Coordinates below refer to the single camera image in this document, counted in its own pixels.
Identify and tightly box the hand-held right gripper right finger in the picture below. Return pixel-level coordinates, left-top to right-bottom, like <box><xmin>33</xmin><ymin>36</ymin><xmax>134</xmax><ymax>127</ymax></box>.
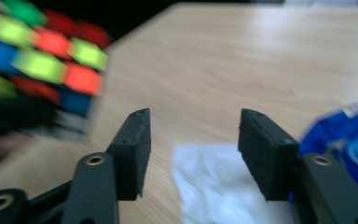
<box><xmin>237</xmin><ymin>107</ymin><xmax>300</xmax><ymax>203</ymax></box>

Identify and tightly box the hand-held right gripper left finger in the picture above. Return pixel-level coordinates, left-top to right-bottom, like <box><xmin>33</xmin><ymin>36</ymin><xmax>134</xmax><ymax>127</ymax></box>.
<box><xmin>106</xmin><ymin>107</ymin><xmax>153</xmax><ymax>202</ymax></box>

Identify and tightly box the white wet wipe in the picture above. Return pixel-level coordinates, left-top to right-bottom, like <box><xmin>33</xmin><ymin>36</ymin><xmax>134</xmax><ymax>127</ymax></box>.
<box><xmin>171</xmin><ymin>141</ymin><xmax>296</xmax><ymax>224</ymax></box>

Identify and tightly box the multicoloured puzzle cube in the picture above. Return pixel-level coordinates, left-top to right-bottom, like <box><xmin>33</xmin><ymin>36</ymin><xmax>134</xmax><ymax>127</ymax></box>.
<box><xmin>0</xmin><ymin>0</ymin><xmax>114</xmax><ymax>144</ymax></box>

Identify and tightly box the blue wet wipes pack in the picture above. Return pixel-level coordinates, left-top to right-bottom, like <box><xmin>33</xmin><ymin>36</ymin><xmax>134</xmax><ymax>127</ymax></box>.
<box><xmin>286</xmin><ymin>98</ymin><xmax>358</xmax><ymax>207</ymax></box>

